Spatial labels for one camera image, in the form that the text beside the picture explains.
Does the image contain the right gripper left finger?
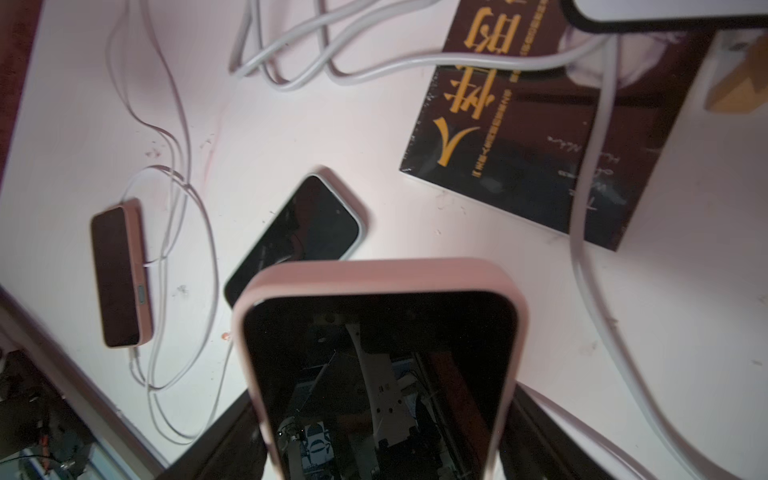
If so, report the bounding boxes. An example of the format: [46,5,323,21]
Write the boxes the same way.
[158,391,267,479]

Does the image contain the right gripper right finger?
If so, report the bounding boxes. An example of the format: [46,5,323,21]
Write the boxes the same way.
[499,385,612,480]

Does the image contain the phone pink case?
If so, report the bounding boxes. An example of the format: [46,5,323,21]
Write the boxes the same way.
[232,258,528,479]
[90,198,154,349]

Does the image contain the phone teal case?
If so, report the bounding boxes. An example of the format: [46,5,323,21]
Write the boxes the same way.
[223,168,367,306]

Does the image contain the black book yellow letters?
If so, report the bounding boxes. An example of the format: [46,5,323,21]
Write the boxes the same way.
[400,1,713,250]

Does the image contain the wooden tablet stand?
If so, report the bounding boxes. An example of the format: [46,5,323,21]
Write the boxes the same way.
[705,31,767,114]

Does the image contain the white tablet panel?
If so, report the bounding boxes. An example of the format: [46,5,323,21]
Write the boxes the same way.
[561,0,767,33]

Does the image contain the aluminium rail frame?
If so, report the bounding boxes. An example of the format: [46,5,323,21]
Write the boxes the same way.
[1,292,167,479]

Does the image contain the thick grey coiled cable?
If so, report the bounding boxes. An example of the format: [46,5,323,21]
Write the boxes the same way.
[227,0,739,480]

